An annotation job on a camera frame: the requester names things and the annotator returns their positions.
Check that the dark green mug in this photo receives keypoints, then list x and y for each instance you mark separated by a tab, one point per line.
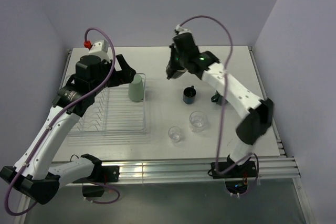
218	99

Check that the aluminium rail frame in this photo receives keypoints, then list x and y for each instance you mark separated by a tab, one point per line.
180	191

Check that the black mug cream interior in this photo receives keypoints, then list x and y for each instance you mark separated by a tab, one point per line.
173	73

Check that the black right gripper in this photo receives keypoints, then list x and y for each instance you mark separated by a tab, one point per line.
172	62

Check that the clear wire dish rack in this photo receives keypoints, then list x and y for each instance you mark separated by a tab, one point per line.
113	113

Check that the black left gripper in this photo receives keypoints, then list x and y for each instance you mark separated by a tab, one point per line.
123	76

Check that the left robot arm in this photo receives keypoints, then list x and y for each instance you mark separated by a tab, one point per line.
33	174

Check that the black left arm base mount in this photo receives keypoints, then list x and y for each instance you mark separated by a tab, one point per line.
108	174

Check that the small clear glass cup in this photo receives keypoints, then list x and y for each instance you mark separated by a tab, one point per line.
175	134

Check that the light green plastic cup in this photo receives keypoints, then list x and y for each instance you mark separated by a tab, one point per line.
136	89

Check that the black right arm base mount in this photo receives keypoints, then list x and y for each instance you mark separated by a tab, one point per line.
246	170

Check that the large clear glass cup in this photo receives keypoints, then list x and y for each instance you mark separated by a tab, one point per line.
198	121

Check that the dark blue mug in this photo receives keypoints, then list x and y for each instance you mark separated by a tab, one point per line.
189	95

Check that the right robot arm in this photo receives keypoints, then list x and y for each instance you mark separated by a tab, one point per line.
256	113

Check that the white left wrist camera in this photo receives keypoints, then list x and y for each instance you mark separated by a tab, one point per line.
98	48

